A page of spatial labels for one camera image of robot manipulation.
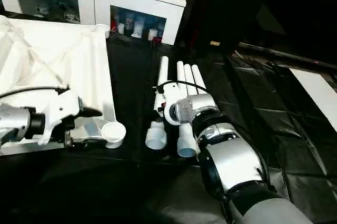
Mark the white plastic table top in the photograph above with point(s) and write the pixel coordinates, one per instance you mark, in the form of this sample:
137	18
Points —
52	61

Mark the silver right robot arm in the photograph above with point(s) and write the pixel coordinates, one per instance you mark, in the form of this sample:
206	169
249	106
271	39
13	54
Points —
231	161

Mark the black work mat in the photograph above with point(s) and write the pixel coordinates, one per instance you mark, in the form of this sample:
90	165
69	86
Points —
263	108

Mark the white plastic table leg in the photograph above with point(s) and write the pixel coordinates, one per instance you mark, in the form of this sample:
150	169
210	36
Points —
189	79
199	79
186	142
156	134

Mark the small tan tag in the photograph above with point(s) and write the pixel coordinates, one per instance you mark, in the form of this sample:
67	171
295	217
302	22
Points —
215	43

